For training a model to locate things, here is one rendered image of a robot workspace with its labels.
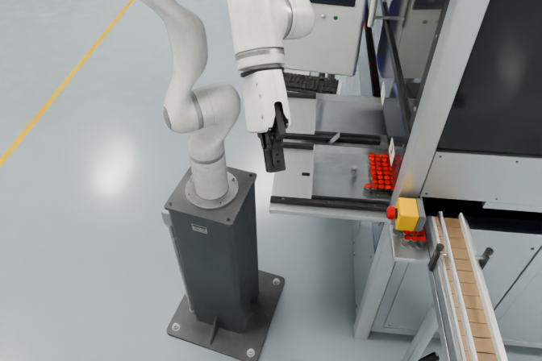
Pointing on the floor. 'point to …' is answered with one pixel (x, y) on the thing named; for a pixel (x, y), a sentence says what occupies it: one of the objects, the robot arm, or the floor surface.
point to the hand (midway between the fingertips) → (274, 159)
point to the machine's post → (433, 109)
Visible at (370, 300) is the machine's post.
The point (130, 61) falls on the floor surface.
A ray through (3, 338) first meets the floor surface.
